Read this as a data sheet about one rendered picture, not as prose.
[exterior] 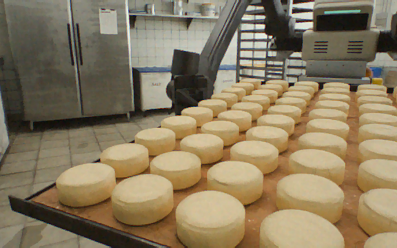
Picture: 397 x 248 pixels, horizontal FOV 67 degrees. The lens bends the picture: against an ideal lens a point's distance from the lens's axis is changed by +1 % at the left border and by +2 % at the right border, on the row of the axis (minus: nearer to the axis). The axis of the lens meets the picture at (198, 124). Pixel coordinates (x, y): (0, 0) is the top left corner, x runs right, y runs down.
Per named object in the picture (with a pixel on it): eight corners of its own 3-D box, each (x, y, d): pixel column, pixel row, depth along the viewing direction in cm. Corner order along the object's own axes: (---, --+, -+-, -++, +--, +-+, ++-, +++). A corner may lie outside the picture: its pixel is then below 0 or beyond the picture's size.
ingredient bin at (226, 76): (215, 111, 506) (216, 65, 486) (200, 104, 563) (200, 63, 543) (242, 108, 527) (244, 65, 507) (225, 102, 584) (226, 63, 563)
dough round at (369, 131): (393, 138, 38) (395, 123, 38) (414, 154, 34) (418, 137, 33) (351, 137, 39) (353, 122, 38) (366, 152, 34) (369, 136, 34)
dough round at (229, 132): (221, 150, 36) (221, 135, 35) (193, 140, 39) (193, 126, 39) (246, 139, 39) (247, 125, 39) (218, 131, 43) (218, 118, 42)
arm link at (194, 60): (212, 101, 77) (185, 94, 82) (220, 56, 75) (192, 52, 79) (187, 103, 67) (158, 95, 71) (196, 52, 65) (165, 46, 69)
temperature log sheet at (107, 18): (118, 34, 390) (116, 9, 382) (118, 34, 388) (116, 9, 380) (100, 34, 381) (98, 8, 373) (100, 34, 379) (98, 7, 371)
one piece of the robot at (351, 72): (297, 107, 137) (301, 59, 131) (366, 113, 125) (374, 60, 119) (291, 114, 123) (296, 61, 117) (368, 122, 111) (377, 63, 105)
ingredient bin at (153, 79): (142, 118, 454) (139, 68, 434) (131, 110, 509) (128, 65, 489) (174, 115, 478) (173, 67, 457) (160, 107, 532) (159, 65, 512)
